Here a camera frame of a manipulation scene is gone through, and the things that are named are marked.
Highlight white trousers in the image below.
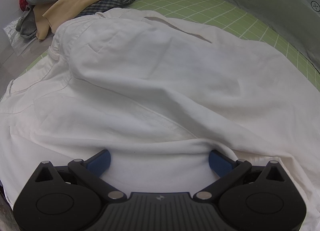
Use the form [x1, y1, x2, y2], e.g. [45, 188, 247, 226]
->
[1, 9, 319, 230]

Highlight clear plastic bag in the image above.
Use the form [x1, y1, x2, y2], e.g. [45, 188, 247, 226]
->
[3, 18, 36, 56]

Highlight green grid cutting mat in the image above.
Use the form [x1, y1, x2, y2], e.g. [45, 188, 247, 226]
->
[21, 0, 320, 84]

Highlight blue plaid shirt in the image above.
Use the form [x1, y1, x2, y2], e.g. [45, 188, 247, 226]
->
[76, 0, 135, 18]

